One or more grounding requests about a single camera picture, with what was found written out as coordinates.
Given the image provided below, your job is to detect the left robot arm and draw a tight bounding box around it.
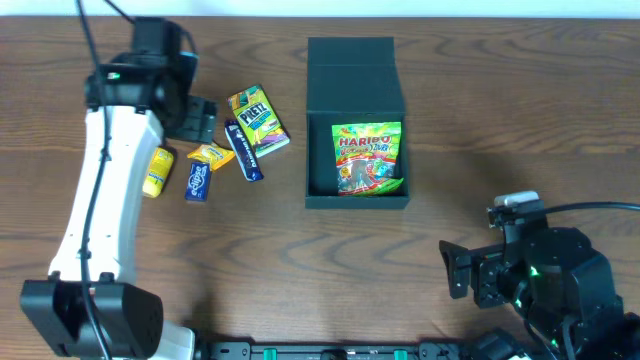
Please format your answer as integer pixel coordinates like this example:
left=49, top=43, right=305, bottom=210
left=20, top=49, right=215, bottom=359

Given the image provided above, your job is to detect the green Pretz snack box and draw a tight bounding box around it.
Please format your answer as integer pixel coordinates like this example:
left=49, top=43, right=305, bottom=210
left=227, top=84, right=290, bottom=158

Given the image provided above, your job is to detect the dark blue chocolate bar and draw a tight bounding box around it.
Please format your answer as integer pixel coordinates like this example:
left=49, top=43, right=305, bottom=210
left=224, top=120, right=264, bottom=182

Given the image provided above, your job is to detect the Haribo gummy candy bag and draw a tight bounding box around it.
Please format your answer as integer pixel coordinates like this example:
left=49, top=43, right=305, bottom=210
left=332, top=122, right=404, bottom=196

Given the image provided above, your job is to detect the small orange snack packet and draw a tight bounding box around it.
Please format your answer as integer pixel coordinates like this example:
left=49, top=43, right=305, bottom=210
left=187, top=142, right=235, bottom=172

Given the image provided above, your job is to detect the blue Eclipse gum pack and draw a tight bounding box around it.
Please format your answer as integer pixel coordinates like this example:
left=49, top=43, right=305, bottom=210
left=185, top=162, right=211, bottom=202

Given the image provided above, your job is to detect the black gift box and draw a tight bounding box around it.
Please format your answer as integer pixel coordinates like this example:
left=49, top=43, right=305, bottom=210
left=305, top=37, right=410, bottom=210

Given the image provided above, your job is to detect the yellow Mentos gum bottle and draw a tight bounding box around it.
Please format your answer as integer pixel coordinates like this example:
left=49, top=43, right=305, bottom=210
left=142, top=147, right=174, bottom=198

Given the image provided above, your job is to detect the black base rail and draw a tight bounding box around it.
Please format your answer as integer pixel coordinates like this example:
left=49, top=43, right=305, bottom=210
left=193, top=342, right=472, bottom=360

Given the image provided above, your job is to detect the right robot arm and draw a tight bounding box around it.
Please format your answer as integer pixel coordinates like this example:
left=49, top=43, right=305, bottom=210
left=439, top=227, right=639, bottom=359

